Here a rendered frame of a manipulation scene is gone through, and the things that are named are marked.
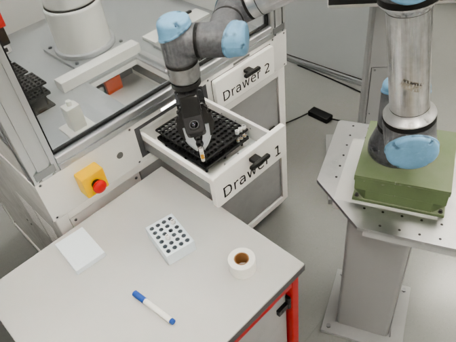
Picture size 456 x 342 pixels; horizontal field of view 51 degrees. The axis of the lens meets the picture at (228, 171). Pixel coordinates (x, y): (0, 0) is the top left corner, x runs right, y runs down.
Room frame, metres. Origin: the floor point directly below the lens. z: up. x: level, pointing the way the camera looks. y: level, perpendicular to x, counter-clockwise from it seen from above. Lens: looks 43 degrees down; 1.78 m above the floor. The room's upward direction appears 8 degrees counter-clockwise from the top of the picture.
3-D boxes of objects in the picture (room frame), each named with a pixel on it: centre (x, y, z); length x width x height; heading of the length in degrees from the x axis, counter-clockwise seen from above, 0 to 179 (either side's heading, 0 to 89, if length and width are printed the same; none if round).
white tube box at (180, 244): (0.83, 0.18, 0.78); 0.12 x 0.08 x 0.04; 28
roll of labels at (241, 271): (0.72, 0.00, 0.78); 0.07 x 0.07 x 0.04
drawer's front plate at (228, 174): (0.98, -0.06, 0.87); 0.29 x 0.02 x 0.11; 129
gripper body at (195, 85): (0.97, 0.07, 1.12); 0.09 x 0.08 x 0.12; 4
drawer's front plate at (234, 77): (1.42, -0.10, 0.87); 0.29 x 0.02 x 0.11; 129
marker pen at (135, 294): (0.63, 0.23, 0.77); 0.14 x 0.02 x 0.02; 45
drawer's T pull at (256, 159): (0.95, -0.08, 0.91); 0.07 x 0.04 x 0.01; 129
